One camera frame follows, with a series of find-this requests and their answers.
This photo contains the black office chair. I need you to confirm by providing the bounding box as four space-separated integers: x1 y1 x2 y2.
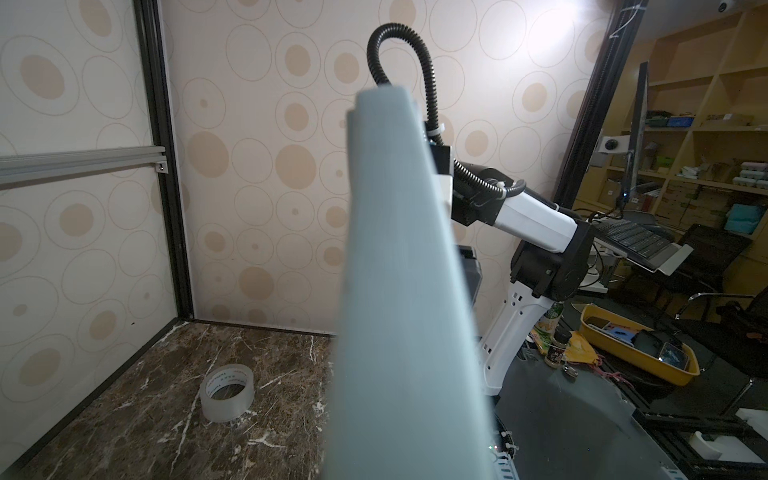
641 225 767 380

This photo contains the keyboard on stand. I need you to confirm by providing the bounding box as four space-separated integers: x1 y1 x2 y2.
591 217 694 276

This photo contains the green drink can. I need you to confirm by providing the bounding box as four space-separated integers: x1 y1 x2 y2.
534 302 564 341

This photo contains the wooden shelf unit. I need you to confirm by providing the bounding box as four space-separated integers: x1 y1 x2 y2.
603 1 767 262

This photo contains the horizontal aluminium rail back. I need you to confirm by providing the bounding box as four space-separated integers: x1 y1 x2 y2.
1 146 169 189

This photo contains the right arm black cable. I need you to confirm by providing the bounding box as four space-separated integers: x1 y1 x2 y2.
366 22 528 199

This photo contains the clear tape roll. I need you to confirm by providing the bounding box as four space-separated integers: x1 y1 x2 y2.
198 364 255 423

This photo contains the yellow tray with items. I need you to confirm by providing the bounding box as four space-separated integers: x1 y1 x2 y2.
579 303 701 387

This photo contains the phone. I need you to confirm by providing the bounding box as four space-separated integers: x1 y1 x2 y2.
322 86 494 479

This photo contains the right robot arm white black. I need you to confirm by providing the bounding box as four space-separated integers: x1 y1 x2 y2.
428 141 595 396

